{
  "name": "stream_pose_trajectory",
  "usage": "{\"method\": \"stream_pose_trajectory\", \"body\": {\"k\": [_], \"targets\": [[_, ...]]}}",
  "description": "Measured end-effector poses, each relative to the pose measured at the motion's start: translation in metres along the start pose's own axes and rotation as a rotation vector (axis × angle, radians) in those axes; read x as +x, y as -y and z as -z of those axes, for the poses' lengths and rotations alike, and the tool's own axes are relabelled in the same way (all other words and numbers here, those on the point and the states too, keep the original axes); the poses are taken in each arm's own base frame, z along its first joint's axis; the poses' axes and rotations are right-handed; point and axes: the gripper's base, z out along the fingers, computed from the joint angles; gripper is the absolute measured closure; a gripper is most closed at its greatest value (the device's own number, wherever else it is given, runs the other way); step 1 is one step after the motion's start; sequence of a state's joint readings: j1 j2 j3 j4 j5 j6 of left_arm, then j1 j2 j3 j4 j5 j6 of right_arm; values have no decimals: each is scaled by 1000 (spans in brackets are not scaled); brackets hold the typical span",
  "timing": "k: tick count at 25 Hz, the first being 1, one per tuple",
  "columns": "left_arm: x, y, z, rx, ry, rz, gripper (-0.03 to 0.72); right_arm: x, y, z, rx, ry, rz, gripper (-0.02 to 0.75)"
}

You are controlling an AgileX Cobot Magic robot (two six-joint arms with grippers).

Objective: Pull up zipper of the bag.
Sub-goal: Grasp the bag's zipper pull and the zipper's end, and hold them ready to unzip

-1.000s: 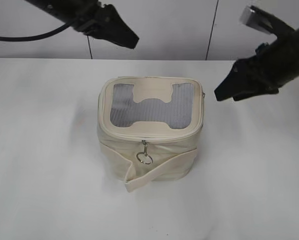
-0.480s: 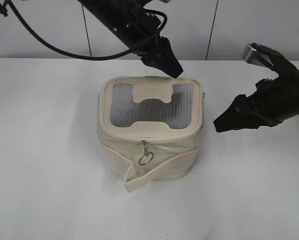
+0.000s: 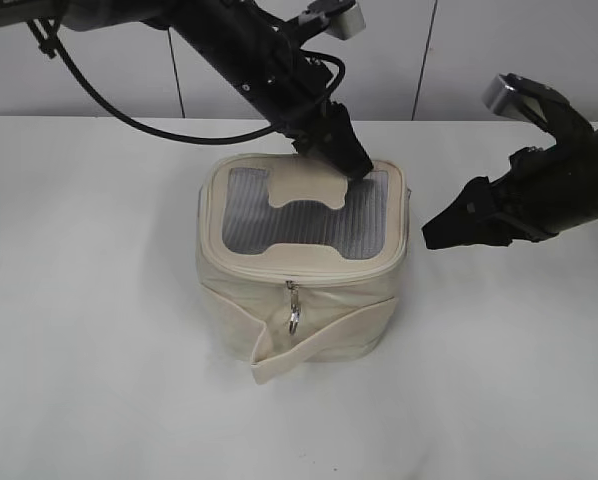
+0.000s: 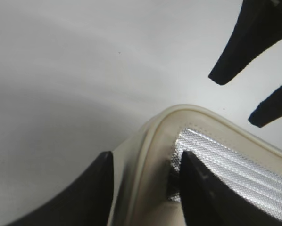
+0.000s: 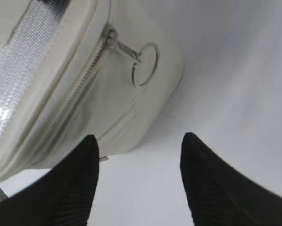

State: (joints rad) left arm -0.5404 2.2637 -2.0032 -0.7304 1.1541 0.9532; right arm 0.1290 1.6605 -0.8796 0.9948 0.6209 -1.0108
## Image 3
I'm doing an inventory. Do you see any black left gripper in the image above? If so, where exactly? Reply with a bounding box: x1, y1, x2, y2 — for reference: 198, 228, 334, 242
218, 29, 373, 179

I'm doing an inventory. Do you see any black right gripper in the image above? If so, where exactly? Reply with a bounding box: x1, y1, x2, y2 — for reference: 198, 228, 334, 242
422, 147, 594, 250

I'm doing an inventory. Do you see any cream fabric zipper bag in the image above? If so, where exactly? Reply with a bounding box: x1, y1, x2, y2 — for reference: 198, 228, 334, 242
196, 154, 410, 384

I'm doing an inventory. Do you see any silver zipper pull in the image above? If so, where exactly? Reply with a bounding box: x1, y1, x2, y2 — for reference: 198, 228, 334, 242
286, 280, 302, 336

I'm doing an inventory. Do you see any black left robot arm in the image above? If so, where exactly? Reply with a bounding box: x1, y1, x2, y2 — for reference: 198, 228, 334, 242
0, 0, 373, 180

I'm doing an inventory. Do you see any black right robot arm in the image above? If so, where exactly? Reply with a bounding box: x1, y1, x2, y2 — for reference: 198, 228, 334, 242
422, 107, 598, 250

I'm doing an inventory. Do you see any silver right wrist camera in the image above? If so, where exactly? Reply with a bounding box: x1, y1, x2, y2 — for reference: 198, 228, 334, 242
481, 72, 593, 146

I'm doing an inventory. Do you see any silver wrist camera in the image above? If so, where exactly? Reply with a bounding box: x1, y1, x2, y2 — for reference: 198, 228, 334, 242
297, 0, 366, 41
481, 72, 593, 146

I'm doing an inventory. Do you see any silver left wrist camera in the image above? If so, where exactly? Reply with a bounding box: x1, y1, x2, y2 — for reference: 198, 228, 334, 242
297, 0, 366, 41

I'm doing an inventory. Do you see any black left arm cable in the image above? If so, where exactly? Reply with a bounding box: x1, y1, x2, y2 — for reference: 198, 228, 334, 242
26, 19, 348, 144

